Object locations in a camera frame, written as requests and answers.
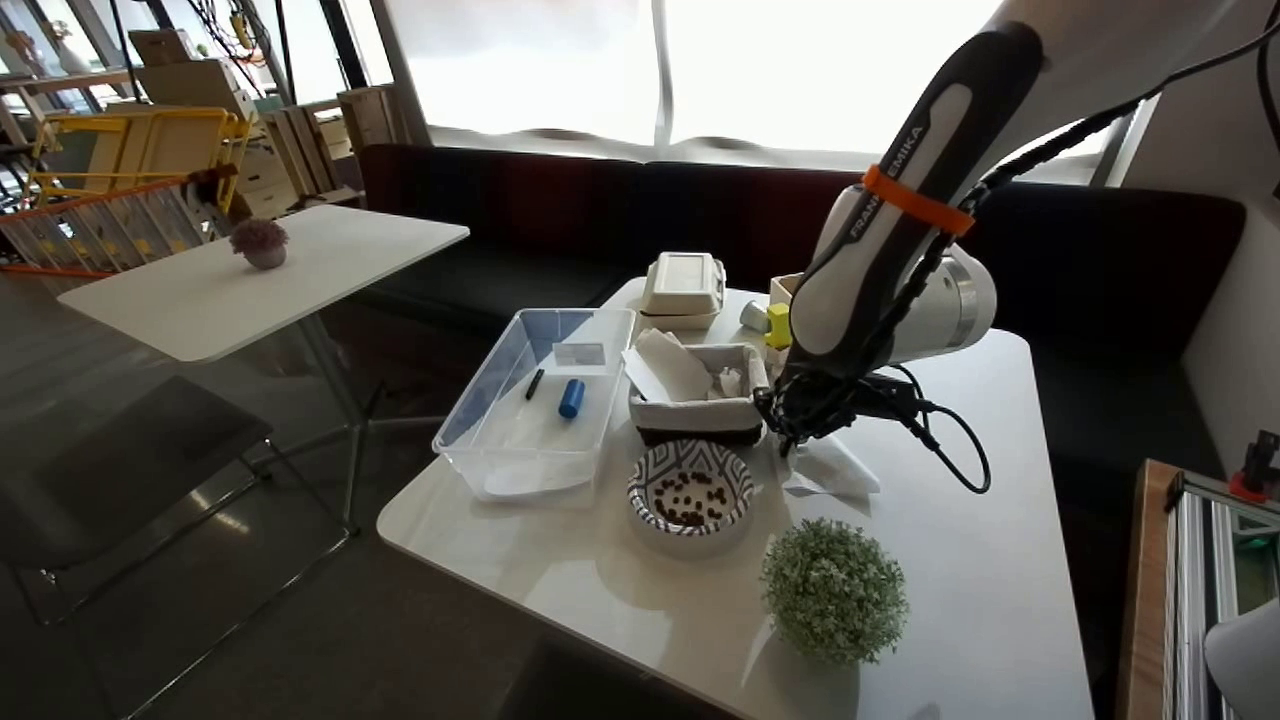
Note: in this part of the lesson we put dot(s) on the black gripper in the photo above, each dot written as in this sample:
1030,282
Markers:
817,400

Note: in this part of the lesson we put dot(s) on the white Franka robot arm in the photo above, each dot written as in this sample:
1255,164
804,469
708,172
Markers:
921,203

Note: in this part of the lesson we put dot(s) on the yellow block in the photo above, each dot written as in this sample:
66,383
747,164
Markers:
778,330

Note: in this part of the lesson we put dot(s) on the small white cup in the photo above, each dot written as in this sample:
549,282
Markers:
754,316

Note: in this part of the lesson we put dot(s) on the light wooden box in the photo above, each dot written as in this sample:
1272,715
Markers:
786,284

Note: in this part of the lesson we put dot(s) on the blue patterned plate with beans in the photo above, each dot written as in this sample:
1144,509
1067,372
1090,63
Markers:
688,484

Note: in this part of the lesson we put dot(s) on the white styrofoam clamshell container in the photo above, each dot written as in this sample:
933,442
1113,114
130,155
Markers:
684,284

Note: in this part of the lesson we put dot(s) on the round green potted plant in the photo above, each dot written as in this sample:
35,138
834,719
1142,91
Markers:
834,595

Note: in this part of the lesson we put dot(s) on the small blue cylinder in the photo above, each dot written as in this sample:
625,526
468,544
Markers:
569,398

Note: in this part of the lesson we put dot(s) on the black marker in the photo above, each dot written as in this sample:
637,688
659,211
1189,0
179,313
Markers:
535,386

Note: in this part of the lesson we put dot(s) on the clear plastic bin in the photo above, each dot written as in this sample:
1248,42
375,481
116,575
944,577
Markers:
523,442

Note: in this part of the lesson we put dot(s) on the dark bench seat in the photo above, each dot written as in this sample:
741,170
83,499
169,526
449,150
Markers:
561,214

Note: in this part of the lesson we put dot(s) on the wooden base board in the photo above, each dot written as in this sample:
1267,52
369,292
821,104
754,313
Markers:
1151,603

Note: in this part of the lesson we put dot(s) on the orange black clamp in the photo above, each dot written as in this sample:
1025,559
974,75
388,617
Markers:
1255,466

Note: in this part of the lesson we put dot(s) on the white side table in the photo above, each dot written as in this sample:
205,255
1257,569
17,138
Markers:
265,292

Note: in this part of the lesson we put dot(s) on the purple potted item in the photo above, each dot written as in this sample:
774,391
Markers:
259,241

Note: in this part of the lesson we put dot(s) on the yellow metal railing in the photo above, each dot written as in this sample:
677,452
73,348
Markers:
133,132

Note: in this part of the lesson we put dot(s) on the aluminium profile frame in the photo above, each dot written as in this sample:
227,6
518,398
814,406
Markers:
1223,575

